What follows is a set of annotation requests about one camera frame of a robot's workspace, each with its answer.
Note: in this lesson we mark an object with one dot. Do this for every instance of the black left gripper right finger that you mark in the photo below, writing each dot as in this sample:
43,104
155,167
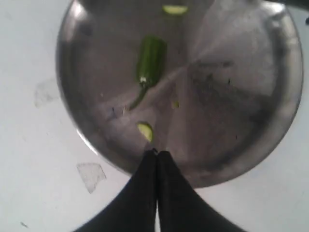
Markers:
180,208

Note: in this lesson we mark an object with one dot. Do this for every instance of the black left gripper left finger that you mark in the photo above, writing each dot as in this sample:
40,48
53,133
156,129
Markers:
134,208

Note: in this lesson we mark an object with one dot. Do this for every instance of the green cucumber piece with stem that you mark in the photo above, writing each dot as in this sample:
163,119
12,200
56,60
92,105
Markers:
150,65

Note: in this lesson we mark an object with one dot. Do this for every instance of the green cucumber slice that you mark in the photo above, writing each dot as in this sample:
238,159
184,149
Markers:
146,130

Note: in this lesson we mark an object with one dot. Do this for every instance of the small cucumber scrap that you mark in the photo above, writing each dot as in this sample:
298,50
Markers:
175,105

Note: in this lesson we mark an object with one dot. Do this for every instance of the clear tape piece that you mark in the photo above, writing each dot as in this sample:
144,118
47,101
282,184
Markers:
91,174

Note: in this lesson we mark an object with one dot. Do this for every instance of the round steel plate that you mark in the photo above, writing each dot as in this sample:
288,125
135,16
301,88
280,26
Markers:
234,66

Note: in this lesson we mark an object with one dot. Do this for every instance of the clear tape strip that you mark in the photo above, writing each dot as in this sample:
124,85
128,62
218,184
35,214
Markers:
46,92

